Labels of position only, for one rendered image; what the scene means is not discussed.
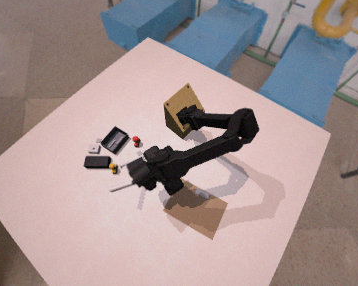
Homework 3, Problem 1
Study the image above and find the grey flat bar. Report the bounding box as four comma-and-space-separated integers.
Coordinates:
137, 186, 146, 210

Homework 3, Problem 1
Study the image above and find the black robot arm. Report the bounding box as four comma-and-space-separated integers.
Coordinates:
128, 104, 259, 191

